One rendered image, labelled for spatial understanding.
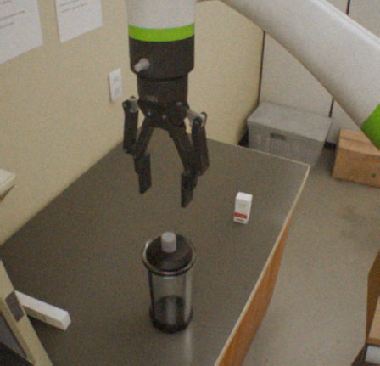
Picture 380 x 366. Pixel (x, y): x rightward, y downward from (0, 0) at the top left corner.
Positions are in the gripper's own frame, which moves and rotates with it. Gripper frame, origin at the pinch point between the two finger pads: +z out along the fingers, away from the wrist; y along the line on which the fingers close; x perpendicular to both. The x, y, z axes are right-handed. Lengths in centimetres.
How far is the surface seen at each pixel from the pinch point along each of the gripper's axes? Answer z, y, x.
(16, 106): 5, -58, 17
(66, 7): -17, -58, 42
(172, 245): 13.8, 1.5, -0.6
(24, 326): 19.5, -14.8, -27.3
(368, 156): 107, 42, 217
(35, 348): 27.4, -14.8, -27.5
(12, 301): 11.9, -14.7, -27.2
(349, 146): 105, 26, 220
